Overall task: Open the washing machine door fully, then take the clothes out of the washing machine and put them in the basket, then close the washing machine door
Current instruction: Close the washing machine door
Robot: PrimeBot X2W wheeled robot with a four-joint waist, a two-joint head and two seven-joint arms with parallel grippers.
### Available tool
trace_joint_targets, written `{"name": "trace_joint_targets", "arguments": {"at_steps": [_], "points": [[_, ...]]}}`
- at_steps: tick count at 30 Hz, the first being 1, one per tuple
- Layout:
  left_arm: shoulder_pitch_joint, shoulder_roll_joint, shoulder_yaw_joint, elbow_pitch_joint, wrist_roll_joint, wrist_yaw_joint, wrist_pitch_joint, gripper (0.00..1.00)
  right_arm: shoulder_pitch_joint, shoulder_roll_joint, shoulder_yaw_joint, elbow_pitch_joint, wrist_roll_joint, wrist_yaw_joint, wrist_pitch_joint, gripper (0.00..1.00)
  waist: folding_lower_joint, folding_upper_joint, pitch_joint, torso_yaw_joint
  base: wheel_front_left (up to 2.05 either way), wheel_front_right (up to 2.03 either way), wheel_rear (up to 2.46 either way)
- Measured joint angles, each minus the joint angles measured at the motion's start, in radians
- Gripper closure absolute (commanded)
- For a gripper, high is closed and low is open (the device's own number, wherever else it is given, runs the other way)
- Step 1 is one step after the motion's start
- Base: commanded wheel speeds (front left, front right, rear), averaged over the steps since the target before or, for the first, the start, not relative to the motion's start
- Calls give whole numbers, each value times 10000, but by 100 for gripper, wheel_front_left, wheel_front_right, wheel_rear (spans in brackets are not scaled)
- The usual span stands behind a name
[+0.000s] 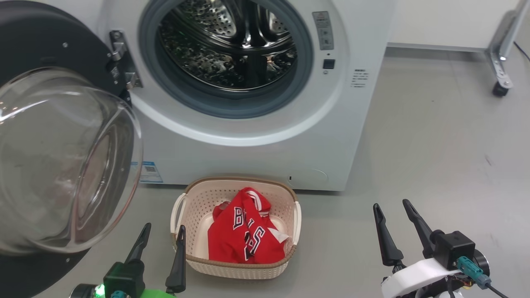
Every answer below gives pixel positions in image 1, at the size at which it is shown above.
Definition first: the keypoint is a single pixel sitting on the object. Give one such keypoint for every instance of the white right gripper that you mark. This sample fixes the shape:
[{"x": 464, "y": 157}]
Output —
[{"x": 418, "y": 275}]

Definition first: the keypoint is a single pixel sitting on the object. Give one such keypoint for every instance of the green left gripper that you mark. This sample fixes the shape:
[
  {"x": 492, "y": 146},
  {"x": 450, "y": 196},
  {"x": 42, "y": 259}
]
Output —
[{"x": 157, "y": 294}]

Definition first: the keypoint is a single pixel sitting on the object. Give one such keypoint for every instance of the red Bulls basketball jersey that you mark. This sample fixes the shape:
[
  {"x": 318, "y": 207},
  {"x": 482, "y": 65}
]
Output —
[{"x": 232, "y": 244}]

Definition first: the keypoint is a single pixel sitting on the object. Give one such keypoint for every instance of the black round glass washer door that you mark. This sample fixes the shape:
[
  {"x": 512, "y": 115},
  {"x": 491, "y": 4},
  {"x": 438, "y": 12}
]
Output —
[{"x": 62, "y": 165}]

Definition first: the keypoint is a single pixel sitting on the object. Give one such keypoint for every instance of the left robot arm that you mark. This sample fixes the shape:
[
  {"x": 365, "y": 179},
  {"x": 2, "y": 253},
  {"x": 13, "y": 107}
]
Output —
[{"x": 83, "y": 291}]

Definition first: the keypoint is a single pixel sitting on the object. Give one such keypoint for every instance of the cream perforated basket brown rim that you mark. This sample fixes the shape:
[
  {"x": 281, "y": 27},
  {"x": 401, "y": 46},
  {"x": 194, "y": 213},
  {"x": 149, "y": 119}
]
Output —
[{"x": 194, "y": 207}]

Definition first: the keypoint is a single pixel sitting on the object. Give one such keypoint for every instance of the white front-load washing machine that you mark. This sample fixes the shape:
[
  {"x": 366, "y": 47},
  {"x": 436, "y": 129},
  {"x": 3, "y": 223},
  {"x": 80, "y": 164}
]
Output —
[{"x": 290, "y": 136}]

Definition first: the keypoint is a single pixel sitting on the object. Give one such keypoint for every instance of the metal washing machine door hinge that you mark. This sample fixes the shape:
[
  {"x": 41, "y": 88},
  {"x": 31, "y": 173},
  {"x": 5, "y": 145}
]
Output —
[{"x": 120, "y": 54}]

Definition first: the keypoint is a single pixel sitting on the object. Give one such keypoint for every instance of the blue energy label sticker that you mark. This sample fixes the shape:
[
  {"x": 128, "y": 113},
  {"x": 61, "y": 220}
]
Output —
[{"x": 151, "y": 171}]

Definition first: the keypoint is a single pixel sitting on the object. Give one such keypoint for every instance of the round white service flap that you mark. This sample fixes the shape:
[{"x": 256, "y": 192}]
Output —
[{"x": 308, "y": 177}]

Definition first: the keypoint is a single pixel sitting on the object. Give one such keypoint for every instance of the black caster wheel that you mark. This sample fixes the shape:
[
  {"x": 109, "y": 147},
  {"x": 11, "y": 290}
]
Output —
[{"x": 499, "y": 89}]

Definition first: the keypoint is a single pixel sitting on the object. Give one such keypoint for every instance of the silver metal cabinet leg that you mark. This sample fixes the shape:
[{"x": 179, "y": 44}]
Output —
[{"x": 501, "y": 62}]

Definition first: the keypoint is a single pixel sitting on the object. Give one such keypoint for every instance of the white cabinet panel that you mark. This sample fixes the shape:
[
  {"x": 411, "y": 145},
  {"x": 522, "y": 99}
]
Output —
[{"x": 447, "y": 20}]

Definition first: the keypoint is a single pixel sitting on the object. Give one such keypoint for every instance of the grey warning label sticker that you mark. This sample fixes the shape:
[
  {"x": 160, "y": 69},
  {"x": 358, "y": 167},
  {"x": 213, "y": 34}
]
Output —
[{"x": 323, "y": 31}]

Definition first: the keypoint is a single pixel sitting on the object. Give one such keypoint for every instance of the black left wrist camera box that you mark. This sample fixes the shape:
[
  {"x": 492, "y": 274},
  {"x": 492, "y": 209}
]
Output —
[{"x": 124, "y": 277}]

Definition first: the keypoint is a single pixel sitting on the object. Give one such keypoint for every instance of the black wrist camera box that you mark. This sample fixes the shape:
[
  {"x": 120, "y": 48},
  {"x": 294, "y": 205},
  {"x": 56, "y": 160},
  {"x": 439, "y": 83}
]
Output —
[
  {"x": 124, "y": 277},
  {"x": 453, "y": 248}
]

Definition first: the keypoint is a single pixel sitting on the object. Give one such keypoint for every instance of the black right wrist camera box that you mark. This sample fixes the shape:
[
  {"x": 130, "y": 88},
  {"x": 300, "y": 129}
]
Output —
[{"x": 453, "y": 248}]

